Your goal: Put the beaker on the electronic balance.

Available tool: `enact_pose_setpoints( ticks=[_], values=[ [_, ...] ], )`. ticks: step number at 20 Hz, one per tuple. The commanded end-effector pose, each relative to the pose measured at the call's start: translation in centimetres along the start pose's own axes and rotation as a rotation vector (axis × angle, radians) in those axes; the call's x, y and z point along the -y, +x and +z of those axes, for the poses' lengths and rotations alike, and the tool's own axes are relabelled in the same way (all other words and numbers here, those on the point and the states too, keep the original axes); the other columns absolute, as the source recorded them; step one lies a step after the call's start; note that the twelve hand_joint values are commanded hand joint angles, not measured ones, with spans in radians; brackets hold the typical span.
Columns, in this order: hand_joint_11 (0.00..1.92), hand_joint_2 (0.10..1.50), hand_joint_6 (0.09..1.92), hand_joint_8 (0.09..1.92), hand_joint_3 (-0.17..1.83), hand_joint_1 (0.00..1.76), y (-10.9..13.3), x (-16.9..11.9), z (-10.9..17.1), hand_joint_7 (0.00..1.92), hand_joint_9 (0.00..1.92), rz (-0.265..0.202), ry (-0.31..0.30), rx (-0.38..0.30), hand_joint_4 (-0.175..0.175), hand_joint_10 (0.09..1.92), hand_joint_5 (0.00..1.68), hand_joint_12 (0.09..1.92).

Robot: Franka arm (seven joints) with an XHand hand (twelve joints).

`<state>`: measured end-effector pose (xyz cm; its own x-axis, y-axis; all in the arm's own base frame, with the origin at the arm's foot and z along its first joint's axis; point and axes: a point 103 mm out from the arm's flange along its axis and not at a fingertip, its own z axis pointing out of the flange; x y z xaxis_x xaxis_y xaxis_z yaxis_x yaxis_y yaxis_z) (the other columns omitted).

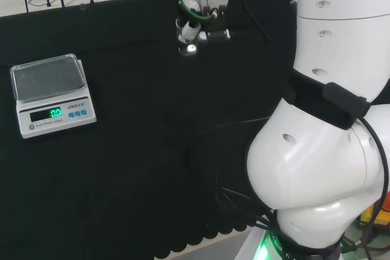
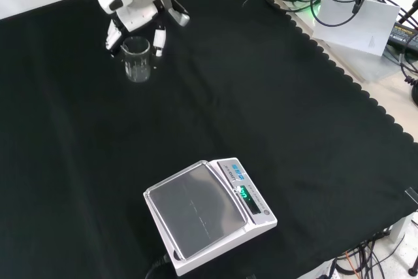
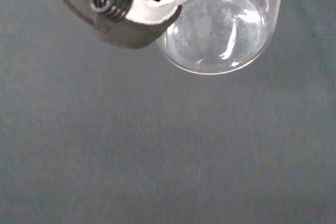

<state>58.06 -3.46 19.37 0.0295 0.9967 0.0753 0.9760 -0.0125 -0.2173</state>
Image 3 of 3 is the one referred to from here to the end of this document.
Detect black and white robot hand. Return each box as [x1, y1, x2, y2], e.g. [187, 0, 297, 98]
[56, 0, 207, 49]

